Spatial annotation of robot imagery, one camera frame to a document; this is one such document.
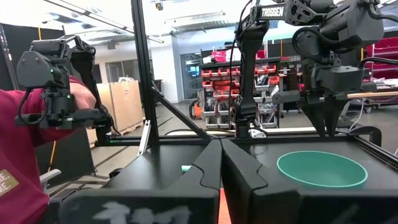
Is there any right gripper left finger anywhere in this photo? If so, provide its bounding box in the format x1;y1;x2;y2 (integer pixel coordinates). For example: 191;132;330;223
58;138;223;224

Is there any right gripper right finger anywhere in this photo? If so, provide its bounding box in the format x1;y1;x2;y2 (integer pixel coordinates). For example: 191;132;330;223
220;138;398;224

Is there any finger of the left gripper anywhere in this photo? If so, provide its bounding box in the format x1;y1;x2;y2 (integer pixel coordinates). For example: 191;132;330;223
302;103;327;138
324;102;346;138

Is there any green bowl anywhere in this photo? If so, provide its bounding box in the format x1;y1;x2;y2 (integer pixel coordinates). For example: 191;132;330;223
276;151;369;189

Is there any red plate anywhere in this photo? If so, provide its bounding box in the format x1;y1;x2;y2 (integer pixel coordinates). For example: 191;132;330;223
218;188;233;224

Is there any red storage rack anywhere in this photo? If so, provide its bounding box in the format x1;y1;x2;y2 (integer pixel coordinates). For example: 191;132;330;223
365;36;398;105

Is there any rack with red bins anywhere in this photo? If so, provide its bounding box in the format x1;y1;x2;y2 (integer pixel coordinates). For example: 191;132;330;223
200;46;280;130

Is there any wooden crate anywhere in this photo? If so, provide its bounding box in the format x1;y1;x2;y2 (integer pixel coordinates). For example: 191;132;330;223
86;80;144;147

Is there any black partition panel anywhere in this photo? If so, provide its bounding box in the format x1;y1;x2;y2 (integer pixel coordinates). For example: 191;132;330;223
0;23;96;187

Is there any person's hand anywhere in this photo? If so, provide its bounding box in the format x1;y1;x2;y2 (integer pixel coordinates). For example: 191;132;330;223
70;82;97;111

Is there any person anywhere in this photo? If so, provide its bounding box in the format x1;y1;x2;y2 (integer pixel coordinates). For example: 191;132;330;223
0;76;97;224

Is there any black frame corner bracket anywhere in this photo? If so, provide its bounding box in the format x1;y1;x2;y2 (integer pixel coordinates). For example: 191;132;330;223
348;125;383;147

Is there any black diagonal frame brace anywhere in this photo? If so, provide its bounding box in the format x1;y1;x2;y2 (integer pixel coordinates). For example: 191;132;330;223
151;88;214;141

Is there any black frame post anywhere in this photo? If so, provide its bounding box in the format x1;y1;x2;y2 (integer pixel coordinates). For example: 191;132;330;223
130;0;160;147

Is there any yellow cable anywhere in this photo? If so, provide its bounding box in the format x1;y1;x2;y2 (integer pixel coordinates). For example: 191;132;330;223
37;27;57;172

